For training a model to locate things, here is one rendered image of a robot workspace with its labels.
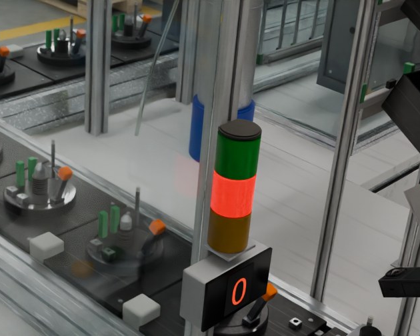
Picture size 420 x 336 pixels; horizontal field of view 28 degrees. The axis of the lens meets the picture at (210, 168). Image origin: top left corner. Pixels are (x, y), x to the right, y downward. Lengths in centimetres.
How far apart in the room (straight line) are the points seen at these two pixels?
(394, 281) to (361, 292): 58
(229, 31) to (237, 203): 20
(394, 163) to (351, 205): 28
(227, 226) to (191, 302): 10
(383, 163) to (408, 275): 112
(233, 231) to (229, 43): 22
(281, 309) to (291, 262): 33
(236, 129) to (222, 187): 7
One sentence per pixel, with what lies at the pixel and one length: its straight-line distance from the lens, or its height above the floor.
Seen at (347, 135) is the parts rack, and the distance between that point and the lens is 134.
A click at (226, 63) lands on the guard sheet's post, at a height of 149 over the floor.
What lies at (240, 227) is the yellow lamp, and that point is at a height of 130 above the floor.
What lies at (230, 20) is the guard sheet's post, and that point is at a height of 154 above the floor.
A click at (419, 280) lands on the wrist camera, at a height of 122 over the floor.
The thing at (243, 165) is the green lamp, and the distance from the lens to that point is 94.
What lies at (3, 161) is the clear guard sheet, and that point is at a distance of 77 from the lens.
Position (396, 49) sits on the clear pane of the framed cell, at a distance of 225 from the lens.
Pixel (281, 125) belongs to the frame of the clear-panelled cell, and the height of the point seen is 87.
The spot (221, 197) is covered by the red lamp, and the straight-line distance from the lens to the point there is 97.
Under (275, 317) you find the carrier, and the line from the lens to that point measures 140.
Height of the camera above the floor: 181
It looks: 27 degrees down
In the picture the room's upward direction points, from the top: 5 degrees clockwise
